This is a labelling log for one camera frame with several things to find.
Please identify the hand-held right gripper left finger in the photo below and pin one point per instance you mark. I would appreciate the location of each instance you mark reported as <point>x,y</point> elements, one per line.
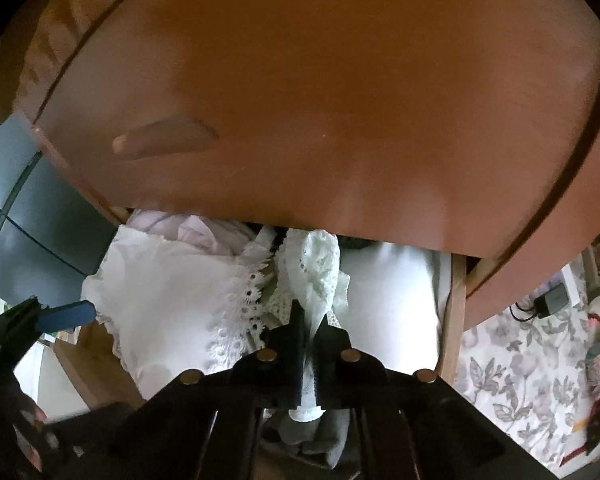
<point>296,360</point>

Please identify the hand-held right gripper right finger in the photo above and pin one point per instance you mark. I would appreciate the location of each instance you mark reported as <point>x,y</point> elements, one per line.
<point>321,360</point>

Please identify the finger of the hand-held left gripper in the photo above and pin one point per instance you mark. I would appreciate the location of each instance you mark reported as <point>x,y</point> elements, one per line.
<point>67,315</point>

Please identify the white lace underwear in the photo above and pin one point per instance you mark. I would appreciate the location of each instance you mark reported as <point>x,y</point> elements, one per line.
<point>320,270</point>

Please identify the wooden drawer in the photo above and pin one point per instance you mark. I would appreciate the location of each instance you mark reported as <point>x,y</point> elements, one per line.
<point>457,310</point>

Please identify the pale pink underwear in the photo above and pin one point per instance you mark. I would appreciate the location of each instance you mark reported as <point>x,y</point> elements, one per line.
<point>195,232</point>

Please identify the person's left hand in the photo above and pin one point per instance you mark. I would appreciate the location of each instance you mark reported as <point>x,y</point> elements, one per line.
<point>31,415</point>

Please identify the grey cloth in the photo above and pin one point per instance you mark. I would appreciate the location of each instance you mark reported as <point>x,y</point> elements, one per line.
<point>305,442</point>

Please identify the grey floral bed sheet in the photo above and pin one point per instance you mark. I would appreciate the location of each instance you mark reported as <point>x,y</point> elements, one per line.
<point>520,385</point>

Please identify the black power adapter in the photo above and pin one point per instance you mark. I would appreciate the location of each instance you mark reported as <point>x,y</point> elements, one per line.
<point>552,300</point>

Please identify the brown wooden nightstand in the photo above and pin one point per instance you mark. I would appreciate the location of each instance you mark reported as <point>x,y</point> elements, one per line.
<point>555,240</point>

